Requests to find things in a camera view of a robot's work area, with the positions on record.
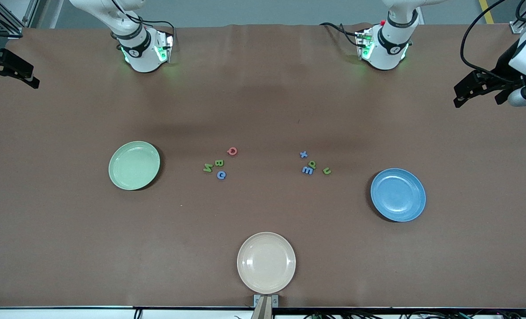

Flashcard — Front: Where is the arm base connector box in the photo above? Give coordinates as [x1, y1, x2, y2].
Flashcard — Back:
[154, 30, 175, 63]
[355, 27, 375, 60]

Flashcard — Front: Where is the blue plate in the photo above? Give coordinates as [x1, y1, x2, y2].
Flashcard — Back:
[370, 168, 427, 222]

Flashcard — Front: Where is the light green plate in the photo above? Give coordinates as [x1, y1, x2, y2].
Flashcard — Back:
[108, 141, 161, 191]

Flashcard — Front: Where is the brown table cover mat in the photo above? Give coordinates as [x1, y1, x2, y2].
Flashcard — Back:
[0, 23, 526, 308]

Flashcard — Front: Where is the beige plate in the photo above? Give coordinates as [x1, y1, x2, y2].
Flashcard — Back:
[237, 232, 297, 295]

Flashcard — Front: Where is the black arm base cable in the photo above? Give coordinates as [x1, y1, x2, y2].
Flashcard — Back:
[319, 22, 361, 47]
[132, 16, 177, 45]

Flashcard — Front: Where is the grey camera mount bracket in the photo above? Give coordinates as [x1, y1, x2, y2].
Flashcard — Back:
[252, 294, 280, 319]

